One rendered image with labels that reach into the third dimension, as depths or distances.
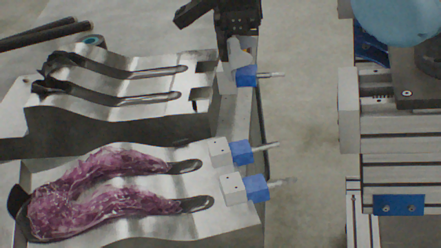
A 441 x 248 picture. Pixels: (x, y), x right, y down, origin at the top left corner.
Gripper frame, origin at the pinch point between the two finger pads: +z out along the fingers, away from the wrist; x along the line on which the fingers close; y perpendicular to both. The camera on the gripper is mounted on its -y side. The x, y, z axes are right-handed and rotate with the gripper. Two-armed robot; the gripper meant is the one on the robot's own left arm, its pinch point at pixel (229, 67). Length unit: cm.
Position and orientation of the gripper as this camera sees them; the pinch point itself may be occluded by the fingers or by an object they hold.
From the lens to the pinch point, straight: 125.0
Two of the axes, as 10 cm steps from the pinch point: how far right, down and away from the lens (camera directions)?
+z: 1.5, 8.1, 5.6
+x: 1.6, -5.8, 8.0
